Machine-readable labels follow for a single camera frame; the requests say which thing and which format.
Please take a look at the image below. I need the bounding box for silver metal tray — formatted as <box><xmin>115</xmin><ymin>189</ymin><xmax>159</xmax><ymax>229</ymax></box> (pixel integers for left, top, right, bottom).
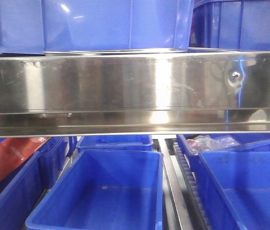
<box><xmin>44</xmin><ymin>48</ymin><xmax>188</xmax><ymax>56</ymax></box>

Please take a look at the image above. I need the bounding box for blue bin back centre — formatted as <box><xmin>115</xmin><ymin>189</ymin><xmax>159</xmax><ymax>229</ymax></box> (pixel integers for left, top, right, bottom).
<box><xmin>76</xmin><ymin>134</ymin><xmax>153</xmax><ymax>152</ymax></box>

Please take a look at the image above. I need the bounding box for blue bin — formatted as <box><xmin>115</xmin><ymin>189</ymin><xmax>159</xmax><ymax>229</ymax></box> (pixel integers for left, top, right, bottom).
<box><xmin>76</xmin><ymin>134</ymin><xmax>153</xmax><ymax>152</ymax></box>
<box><xmin>25</xmin><ymin>149</ymin><xmax>163</xmax><ymax>230</ymax></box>
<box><xmin>176</xmin><ymin>133</ymin><xmax>270</xmax><ymax>172</ymax></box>
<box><xmin>0</xmin><ymin>137</ymin><xmax>70</xmax><ymax>230</ymax></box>
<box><xmin>197</xmin><ymin>151</ymin><xmax>270</xmax><ymax>230</ymax></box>

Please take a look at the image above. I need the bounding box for clear plastic bag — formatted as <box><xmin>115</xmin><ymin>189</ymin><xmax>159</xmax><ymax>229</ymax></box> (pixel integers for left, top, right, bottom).
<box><xmin>187</xmin><ymin>135</ymin><xmax>239</xmax><ymax>154</ymax></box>

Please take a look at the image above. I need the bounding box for blue bin front centre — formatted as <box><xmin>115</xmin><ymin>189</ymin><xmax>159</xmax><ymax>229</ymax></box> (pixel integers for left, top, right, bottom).
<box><xmin>25</xmin><ymin>149</ymin><xmax>163</xmax><ymax>230</ymax></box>

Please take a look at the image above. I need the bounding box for black roller track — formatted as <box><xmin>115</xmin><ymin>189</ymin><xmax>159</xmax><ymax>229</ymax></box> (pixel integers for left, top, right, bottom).
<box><xmin>173</xmin><ymin>142</ymin><xmax>212</xmax><ymax>230</ymax></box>

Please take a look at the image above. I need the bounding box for blue bin back right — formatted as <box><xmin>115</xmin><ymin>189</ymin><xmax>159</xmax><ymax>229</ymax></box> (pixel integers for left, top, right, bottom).
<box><xmin>176</xmin><ymin>133</ymin><xmax>270</xmax><ymax>172</ymax></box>

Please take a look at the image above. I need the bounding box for blue crate upper right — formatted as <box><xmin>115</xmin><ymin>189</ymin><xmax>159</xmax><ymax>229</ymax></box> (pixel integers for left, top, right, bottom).
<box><xmin>189</xmin><ymin>0</ymin><xmax>270</xmax><ymax>51</ymax></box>

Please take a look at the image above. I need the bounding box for blue bin front right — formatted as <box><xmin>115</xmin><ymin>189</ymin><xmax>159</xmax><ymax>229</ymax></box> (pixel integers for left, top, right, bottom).
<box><xmin>197</xmin><ymin>151</ymin><xmax>270</xmax><ymax>230</ymax></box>

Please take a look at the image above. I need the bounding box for large blue crate upper centre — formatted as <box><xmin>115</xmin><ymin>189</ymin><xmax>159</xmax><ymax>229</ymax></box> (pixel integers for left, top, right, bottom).
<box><xmin>0</xmin><ymin>0</ymin><xmax>194</xmax><ymax>54</ymax></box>

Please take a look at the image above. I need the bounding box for red cardboard box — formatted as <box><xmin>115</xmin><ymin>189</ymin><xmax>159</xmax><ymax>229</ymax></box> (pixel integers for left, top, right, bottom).
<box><xmin>0</xmin><ymin>137</ymin><xmax>50</xmax><ymax>181</ymax></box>

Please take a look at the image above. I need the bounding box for blue bin front left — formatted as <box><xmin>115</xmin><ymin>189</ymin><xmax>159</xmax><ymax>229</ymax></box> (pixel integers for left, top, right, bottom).
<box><xmin>0</xmin><ymin>137</ymin><xmax>70</xmax><ymax>230</ymax></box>

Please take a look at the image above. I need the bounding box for steel divider rail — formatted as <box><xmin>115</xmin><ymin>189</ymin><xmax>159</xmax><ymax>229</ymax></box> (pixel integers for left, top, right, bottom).
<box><xmin>158</xmin><ymin>137</ymin><xmax>193</xmax><ymax>230</ymax></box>

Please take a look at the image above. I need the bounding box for stainless steel shelf rail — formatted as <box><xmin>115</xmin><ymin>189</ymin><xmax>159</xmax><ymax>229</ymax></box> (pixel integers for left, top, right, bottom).
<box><xmin>0</xmin><ymin>50</ymin><xmax>270</xmax><ymax>137</ymax></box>

